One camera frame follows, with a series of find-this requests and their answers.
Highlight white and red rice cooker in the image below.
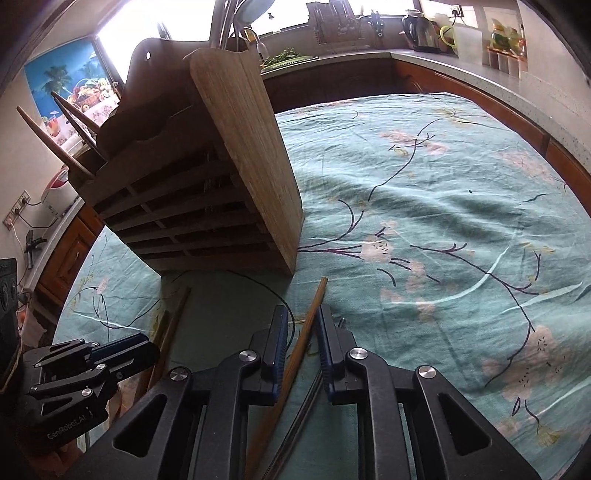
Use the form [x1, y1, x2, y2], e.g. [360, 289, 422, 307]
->
[41, 168, 82, 219]

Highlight long metal spoon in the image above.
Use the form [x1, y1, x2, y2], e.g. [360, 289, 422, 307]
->
[231, 0, 274, 51]

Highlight floral teal tablecloth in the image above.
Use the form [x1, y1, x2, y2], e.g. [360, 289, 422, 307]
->
[53, 92, 585, 480]

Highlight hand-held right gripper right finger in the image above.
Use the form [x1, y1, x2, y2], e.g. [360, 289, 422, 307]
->
[316, 305, 542, 480]

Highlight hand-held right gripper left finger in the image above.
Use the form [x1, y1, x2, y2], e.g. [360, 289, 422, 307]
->
[83, 305, 291, 480]

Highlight fruit print window blind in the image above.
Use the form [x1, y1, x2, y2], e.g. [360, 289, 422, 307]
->
[24, 39, 123, 140]

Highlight grey kitchen countertop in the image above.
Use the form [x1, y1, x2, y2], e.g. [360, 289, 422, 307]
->
[28, 48, 591, 163]

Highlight white spice jars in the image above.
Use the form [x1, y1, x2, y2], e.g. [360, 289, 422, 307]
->
[485, 48, 528, 78]

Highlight kitchen faucet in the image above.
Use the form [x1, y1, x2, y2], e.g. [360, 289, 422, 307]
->
[244, 28, 271, 59]

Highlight green vegetables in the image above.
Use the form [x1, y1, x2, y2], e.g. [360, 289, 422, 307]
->
[260, 46, 302, 71]

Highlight wooden utensil holder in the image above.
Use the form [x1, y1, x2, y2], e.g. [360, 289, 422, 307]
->
[68, 39, 305, 278]

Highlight wooden knife rack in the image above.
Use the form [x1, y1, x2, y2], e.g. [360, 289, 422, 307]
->
[307, 0, 366, 45]

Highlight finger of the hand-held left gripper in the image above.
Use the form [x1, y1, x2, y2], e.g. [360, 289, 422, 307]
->
[23, 333, 151, 371]
[28, 344, 161, 416]

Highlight yellow bottle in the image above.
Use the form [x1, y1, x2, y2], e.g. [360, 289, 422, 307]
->
[489, 18, 523, 50]

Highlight wooden base cabinets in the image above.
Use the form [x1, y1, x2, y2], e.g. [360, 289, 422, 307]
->
[36, 55, 591, 315]

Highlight kitchen window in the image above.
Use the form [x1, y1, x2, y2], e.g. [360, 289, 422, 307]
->
[95, 0, 458, 61]

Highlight dark electric kettle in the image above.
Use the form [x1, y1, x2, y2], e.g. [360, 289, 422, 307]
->
[401, 11, 440, 53]

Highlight wall socket strip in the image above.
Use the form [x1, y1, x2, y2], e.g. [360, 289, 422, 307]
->
[2, 194, 31, 230]

